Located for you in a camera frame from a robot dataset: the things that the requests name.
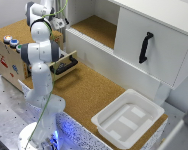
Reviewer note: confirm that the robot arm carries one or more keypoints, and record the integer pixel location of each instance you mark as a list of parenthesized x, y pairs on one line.
[(39, 71)]

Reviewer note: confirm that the white sliding door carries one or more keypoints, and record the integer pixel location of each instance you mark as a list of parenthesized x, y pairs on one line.
[(167, 50)]

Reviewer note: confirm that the green button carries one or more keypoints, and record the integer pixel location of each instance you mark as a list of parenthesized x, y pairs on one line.
[(18, 47)]

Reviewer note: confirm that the red button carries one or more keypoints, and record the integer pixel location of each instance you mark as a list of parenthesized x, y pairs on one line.
[(7, 38)]

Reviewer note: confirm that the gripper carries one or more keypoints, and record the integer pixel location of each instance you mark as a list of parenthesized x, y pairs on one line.
[(60, 23)]

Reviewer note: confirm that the white plastic box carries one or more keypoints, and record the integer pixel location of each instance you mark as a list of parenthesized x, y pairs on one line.
[(127, 121)]

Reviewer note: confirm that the blue button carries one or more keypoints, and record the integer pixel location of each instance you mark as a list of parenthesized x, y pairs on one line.
[(14, 42)]

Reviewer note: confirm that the wooden drawer box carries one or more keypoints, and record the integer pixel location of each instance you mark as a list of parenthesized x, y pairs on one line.
[(7, 71)]

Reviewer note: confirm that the white cabinet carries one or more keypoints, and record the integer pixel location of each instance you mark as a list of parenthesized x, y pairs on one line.
[(104, 63)]

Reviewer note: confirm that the wooden drawer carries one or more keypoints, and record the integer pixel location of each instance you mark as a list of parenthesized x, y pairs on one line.
[(65, 57)]

